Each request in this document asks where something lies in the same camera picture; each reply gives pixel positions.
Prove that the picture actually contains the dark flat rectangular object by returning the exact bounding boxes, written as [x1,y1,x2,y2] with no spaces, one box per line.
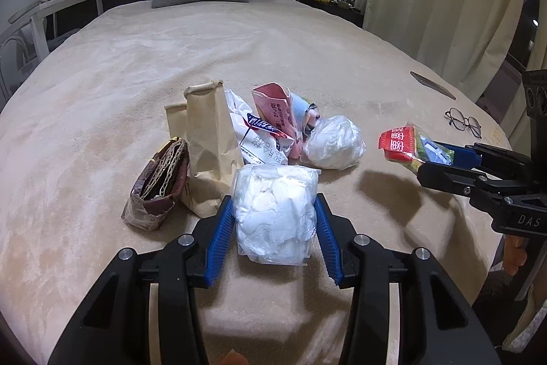
[410,71,456,100]

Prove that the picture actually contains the small brown paper bag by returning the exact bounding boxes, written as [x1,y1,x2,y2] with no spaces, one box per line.
[165,102,191,141]

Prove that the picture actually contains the tall brown paper bag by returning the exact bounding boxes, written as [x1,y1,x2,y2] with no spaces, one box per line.
[182,80,244,219]

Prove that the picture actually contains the red green snack packet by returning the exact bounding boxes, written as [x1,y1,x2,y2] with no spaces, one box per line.
[378,122,454,173]

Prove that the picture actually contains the cream curtain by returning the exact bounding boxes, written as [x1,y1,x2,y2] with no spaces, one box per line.
[362,0,531,122]

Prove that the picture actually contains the white chair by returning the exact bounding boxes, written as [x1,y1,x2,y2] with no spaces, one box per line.
[0,0,107,101]

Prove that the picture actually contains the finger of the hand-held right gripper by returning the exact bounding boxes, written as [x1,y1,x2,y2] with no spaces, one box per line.
[431,140,533,178]
[416,161,513,205]

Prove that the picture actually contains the black wire-frame glasses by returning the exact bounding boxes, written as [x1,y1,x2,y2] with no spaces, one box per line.
[444,108,483,139]

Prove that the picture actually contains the person's right hand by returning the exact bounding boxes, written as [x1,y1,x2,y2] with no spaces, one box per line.
[503,237,527,277]

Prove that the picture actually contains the pink carton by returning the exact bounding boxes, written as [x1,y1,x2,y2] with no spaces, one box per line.
[251,83,302,160]

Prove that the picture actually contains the clear bag of white tissues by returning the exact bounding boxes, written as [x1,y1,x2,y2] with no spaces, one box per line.
[231,165,321,265]

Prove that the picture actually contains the blue pink packet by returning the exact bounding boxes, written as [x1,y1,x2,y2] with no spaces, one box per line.
[291,93,321,135]

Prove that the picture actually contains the beige blanket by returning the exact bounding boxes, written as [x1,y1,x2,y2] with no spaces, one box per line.
[0,0,513,365]

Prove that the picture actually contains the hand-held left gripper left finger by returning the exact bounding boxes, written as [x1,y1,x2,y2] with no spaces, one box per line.
[48,195,237,365]

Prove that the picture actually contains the brown corrugated cardboard wrapper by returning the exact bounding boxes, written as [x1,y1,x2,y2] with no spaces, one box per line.
[122,138,190,231]

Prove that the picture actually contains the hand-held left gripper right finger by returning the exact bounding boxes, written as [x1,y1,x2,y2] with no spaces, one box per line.
[314,193,501,365]

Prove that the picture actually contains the white printed paper bag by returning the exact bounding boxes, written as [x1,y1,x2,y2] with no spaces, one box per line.
[224,89,295,167]

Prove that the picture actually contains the white plastic bag bundle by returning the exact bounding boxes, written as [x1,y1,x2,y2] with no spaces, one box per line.
[301,115,367,171]

